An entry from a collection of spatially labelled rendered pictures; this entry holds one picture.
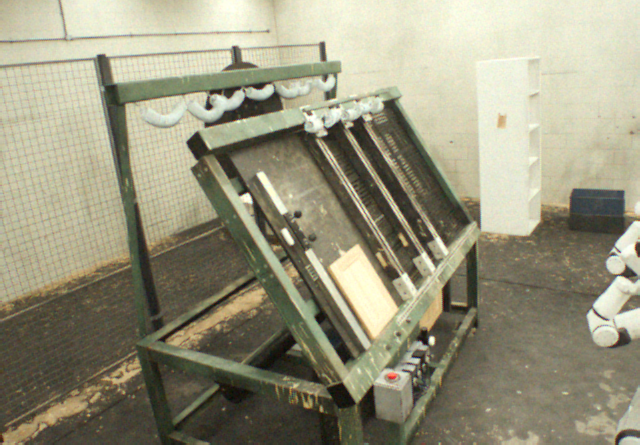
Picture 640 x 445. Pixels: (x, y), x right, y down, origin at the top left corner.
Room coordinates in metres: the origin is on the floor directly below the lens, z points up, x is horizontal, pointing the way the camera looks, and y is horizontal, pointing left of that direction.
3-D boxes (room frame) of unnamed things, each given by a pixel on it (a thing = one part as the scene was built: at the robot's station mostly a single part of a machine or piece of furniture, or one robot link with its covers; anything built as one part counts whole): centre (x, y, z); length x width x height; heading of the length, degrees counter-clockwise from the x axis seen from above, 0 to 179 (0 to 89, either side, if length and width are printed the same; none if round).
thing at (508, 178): (5.89, -2.37, 1.03); 0.61 x 0.58 x 2.05; 142
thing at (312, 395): (3.07, -0.04, 0.41); 2.20 x 1.38 x 0.83; 148
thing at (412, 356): (2.15, -0.39, 0.69); 0.50 x 0.14 x 0.24; 148
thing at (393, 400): (1.74, -0.21, 0.84); 0.12 x 0.12 x 0.18; 58
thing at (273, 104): (3.20, 0.37, 1.85); 0.80 x 0.06 x 0.80; 148
